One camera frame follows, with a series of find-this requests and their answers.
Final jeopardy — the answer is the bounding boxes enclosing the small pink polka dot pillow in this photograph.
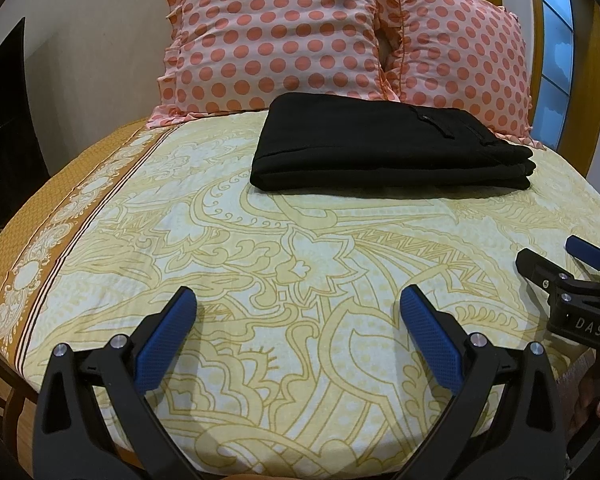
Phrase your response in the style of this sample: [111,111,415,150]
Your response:
[375,0,548,151]

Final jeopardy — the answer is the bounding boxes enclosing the window glass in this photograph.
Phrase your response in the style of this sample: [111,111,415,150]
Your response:
[534,0,577,152]

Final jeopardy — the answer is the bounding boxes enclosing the yellow patterned bed sheet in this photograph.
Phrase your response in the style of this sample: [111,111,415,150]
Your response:
[0,109,600,478]

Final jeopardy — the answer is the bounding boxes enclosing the wooden window frame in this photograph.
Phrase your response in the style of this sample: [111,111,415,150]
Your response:
[459,0,600,177]

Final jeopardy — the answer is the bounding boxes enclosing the black pants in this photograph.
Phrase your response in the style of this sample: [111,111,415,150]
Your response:
[249,92,538,192]

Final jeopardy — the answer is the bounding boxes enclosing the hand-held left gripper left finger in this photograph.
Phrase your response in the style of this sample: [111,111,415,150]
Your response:
[34,286,198,480]

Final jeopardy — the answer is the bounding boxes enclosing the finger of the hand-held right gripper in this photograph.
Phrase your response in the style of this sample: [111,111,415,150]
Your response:
[515,248,574,294]
[565,235,600,282]

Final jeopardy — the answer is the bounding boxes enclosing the person's right hand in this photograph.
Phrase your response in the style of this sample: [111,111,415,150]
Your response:
[569,355,600,438]

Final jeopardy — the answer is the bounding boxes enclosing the large pink polka dot pillow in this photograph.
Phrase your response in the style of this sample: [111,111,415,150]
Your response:
[145,0,403,130]

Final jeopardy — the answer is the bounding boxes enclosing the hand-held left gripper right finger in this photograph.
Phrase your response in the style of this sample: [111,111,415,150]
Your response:
[399,285,567,480]

